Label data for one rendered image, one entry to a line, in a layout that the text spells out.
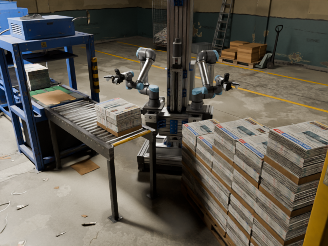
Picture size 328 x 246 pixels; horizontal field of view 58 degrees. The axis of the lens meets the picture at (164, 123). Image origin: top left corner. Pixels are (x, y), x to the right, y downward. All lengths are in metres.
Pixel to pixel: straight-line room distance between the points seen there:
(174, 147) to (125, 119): 1.18
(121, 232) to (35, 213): 0.93
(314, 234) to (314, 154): 0.44
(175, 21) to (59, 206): 2.30
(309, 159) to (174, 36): 2.10
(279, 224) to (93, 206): 1.92
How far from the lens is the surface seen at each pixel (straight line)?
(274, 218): 2.10
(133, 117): 2.81
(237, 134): 2.29
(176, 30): 3.36
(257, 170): 2.09
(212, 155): 2.56
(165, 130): 3.50
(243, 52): 8.95
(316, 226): 1.56
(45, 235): 3.11
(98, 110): 2.95
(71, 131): 3.20
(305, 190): 1.93
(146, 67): 3.22
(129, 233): 2.95
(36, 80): 4.43
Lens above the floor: 2.07
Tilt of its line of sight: 24 degrees down
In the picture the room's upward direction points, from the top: straight up
